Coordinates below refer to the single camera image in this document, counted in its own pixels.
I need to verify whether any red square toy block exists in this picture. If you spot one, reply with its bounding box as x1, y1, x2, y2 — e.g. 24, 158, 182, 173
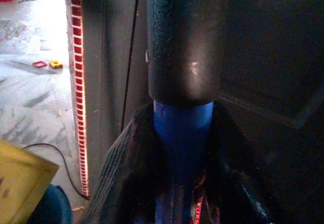
32, 60, 49, 69

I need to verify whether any black floor cable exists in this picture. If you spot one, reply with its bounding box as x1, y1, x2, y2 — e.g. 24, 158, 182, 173
22, 142, 90, 201

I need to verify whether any blue broom pole black grip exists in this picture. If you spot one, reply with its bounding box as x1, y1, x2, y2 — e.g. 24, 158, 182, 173
146, 0, 223, 224

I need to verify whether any dark cabinet panel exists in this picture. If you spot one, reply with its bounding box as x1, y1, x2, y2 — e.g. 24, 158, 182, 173
217, 0, 324, 224

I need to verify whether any yellow cardboard box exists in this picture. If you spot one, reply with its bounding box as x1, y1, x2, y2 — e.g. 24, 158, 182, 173
0, 139, 60, 224

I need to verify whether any yellow square toy block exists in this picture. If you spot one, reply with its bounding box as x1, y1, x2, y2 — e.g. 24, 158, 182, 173
48, 60, 63, 70

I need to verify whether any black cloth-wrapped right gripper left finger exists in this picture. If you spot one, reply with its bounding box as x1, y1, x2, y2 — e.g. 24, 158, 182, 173
83, 103, 168, 224

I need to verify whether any thin black hanging cable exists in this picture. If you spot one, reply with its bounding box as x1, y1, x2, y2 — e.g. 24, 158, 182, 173
120, 0, 142, 132

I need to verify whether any teal round container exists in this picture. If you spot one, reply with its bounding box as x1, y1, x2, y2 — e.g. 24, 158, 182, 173
27, 183, 74, 224

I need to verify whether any red white printed strap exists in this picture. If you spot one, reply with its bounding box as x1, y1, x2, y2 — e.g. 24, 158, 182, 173
189, 170, 221, 224

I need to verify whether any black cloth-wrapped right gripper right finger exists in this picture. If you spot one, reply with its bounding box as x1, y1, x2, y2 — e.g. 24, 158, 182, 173
204, 101, 270, 224

